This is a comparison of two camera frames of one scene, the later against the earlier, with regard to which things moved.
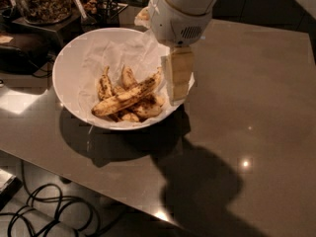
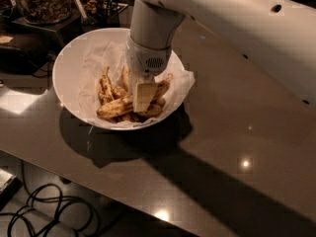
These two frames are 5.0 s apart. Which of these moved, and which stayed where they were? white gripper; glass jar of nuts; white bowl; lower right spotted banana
Moved: white gripper
Stayed: lower right spotted banana; white bowl; glass jar of nuts
